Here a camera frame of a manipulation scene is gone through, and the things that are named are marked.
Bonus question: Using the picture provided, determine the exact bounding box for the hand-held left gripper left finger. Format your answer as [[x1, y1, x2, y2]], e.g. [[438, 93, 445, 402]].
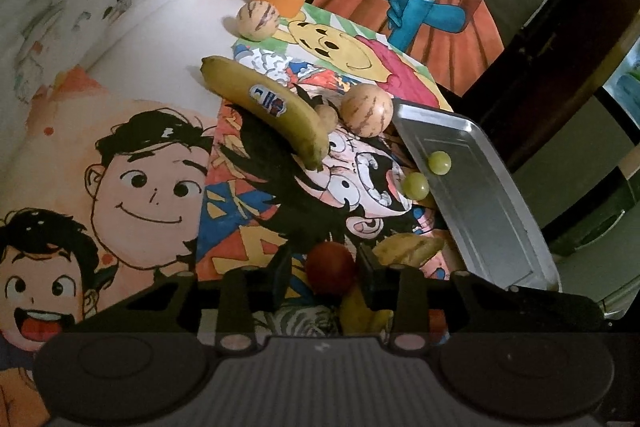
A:
[[65, 251, 294, 354]]

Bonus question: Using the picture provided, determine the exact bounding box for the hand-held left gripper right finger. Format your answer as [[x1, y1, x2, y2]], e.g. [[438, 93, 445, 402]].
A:
[[356, 248, 609, 354]]

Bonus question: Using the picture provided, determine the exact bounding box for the small yellow banana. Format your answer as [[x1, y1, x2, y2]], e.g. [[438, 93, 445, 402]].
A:
[[339, 286, 395, 337], [374, 234, 447, 268]]

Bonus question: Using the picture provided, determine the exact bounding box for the green grape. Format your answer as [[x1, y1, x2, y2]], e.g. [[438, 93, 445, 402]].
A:
[[403, 173, 431, 200], [427, 151, 452, 176]]

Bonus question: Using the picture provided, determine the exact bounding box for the metal tray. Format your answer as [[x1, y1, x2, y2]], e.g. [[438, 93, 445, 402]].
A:
[[390, 101, 561, 293]]

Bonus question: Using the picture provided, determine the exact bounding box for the striped pepino melon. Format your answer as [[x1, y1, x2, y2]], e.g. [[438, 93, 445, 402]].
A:
[[236, 0, 280, 40], [340, 84, 395, 138]]

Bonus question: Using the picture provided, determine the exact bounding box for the large banana with sticker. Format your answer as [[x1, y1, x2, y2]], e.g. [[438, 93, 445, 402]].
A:
[[200, 55, 331, 172]]

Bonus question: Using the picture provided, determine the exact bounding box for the colourful anime face poster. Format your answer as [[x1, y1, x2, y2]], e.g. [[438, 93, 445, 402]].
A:
[[195, 42, 453, 303]]

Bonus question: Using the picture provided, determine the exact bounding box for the small brown longan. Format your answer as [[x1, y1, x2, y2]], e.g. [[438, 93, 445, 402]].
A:
[[316, 104, 340, 132]]

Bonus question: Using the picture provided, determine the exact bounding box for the cartoon children poster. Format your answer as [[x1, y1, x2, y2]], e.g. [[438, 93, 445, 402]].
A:
[[0, 67, 221, 427]]

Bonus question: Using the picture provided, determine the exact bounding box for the yellow bear drawing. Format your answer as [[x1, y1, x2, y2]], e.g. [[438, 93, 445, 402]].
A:
[[270, 4, 453, 112]]

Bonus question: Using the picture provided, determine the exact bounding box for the dark wooden furniture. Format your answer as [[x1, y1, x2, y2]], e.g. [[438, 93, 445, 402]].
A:
[[460, 0, 640, 162]]

